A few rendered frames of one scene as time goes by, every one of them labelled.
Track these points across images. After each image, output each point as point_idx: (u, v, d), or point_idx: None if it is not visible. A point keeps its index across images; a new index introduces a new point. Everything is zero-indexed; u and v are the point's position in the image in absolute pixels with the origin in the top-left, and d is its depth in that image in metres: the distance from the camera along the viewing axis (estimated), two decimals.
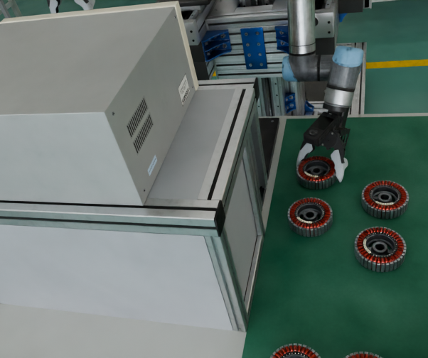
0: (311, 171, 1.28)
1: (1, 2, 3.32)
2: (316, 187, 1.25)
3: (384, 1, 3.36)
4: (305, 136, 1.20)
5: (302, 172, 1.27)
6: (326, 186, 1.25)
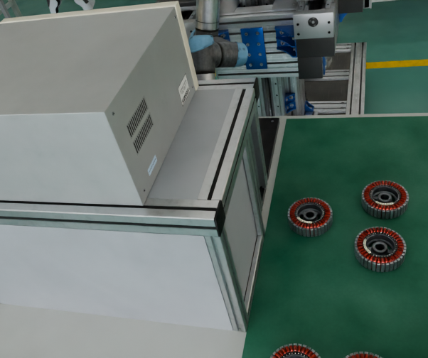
0: None
1: (1, 2, 3.32)
2: None
3: (384, 1, 3.36)
4: None
5: None
6: None
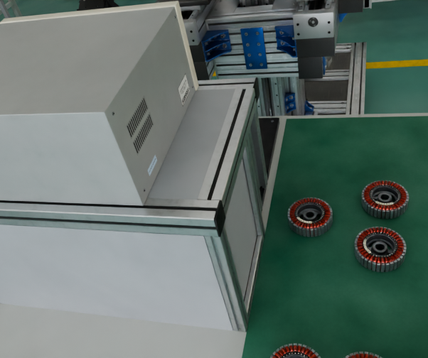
0: None
1: (1, 2, 3.32)
2: None
3: (384, 1, 3.36)
4: None
5: None
6: None
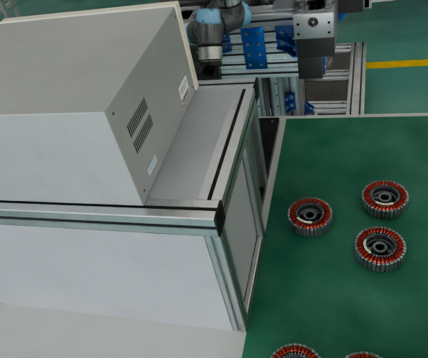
0: None
1: (1, 2, 3.32)
2: None
3: (384, 1, 3.36)
4: None
5: None
6: None
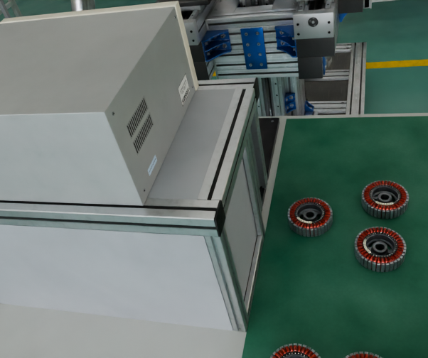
0: None
1: (1, 2, 3.32)
2: None
3: (384, 1, 3.36)
4: None
5: None
6: None
